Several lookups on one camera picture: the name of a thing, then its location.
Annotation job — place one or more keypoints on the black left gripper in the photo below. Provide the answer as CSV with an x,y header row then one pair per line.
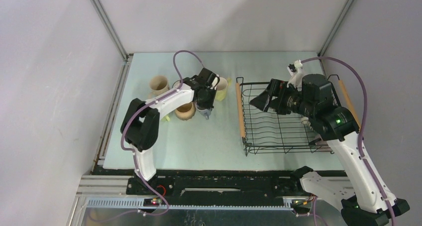
x,y
210,104

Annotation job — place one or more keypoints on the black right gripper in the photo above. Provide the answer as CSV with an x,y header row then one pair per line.
x,y
275,88

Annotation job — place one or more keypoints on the small grey blue cup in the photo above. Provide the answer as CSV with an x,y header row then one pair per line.
x,y
205,112

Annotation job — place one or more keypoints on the yellow green faceted mug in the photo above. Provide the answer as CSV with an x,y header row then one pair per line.
x,y
222,88

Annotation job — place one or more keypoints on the beige round speckled mug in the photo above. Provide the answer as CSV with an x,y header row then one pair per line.
x,y
186,111

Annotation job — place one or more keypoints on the light green mug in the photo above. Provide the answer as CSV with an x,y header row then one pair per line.
x,y
166,118

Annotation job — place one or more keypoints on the floral patterned cream mug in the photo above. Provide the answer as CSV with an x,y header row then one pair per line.
x,y
158,85

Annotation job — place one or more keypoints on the white mug black handle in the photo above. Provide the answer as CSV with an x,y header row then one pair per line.
x,y
176,84

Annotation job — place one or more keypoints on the striped grey white mug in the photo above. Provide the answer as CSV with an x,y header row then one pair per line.
x,y
305,121

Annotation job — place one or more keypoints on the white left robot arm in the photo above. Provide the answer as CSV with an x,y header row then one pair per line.
x,y
140,126

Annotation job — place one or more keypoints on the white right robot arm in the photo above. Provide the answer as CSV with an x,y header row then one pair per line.
x,y
370,202

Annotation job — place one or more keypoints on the left wooden rack handle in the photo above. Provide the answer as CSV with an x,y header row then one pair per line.
x,y
240,111

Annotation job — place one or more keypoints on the wooden rack handle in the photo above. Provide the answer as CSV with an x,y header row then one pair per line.
x,y
348,101
240,111

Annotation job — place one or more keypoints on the black wire dish rack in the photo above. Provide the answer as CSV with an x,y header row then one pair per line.
x,y
268,132

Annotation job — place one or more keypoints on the right wooden rack handle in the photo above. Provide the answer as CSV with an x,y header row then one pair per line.
x,y
348,101

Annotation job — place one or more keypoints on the aluminium slotted rail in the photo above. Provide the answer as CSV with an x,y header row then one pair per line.
x,y
140,203

